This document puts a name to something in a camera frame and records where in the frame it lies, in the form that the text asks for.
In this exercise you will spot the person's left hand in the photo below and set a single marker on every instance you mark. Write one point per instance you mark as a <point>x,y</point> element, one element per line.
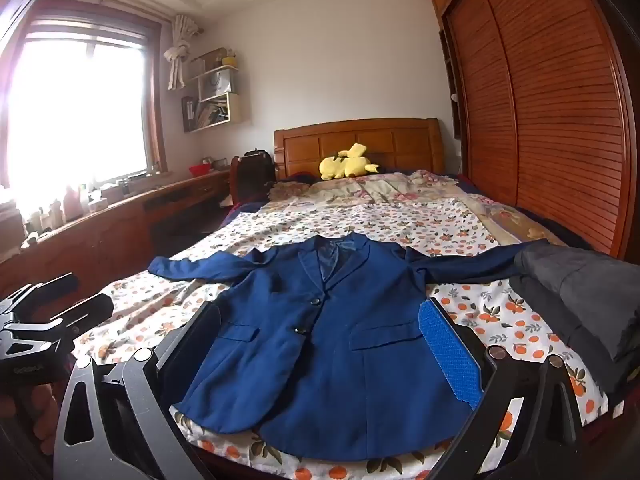
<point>42,410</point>

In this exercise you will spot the yellow plush toy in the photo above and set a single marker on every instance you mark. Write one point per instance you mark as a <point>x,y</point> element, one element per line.
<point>347,164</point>

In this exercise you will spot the bed with orange-print sheet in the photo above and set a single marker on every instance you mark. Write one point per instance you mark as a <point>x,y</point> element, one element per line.
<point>500,320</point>

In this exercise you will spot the white wall shelf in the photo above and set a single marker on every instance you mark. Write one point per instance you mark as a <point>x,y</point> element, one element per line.
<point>220,100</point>

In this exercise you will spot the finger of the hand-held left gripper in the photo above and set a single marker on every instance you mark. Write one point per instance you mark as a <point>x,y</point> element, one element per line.
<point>87,312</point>
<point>45,290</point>

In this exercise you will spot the grey folded garment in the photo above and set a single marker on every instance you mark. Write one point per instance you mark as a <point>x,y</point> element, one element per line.
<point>590,290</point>

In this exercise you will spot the blue suit jacket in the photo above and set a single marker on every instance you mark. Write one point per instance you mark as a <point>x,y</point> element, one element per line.
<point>325,360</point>

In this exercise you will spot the tied white curtain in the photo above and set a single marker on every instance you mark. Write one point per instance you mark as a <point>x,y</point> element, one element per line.
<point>179,55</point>

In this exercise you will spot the wooden slatted wardrobe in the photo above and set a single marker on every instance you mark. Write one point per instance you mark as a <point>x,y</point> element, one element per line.
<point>550,110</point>

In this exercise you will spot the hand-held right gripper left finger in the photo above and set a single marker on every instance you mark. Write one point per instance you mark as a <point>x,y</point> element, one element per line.
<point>192,345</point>

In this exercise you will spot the dark backpack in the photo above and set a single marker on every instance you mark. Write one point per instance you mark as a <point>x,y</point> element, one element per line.
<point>252,175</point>

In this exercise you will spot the row of bottles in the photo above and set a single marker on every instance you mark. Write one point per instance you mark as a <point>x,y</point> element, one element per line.
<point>70,205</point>

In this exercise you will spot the wooden headboard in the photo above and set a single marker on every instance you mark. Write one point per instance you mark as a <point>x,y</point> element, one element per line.
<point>300,147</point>

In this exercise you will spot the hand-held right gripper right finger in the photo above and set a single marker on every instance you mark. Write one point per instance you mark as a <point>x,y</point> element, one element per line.
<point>450,350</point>

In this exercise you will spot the long wooden desk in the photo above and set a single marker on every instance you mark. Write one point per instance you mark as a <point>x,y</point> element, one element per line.
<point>100,240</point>

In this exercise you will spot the red bowl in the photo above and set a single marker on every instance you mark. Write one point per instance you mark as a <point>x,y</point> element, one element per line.
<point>200,170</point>

